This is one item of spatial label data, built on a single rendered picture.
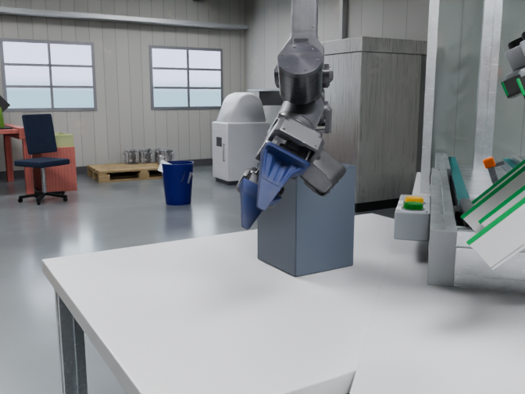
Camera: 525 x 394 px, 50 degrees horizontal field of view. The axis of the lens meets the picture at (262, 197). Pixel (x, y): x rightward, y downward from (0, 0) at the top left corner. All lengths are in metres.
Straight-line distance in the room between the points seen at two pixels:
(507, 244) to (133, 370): 0.47
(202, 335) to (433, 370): 0.31
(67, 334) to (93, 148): 7.98
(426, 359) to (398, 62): 5.40
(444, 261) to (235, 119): 6.65
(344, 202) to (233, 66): 9.01
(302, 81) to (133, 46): 8.67
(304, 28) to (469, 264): 0.49
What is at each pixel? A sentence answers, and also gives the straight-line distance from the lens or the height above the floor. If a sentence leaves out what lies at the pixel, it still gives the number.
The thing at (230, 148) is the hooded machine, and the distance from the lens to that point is 7.52.
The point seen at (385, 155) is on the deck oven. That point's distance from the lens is 6.00.
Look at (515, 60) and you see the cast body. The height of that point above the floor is 1.24.
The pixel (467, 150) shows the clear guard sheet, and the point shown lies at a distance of 2.50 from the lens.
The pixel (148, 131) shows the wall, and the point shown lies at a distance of 9.40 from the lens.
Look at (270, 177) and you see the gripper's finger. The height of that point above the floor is 1.09.
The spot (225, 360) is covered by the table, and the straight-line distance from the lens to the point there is 0.74.
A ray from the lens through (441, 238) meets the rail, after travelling 1.02.
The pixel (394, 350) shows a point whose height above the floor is 0.86.
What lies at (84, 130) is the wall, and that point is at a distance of 9.10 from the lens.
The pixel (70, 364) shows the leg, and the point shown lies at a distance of 1.27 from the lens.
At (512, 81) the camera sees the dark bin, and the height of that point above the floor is 1.21.
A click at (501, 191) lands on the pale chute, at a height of 1.06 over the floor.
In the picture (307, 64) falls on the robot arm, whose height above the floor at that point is 1.23.
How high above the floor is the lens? 1.19
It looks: 10 degrees down
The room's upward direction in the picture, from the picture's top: straight up
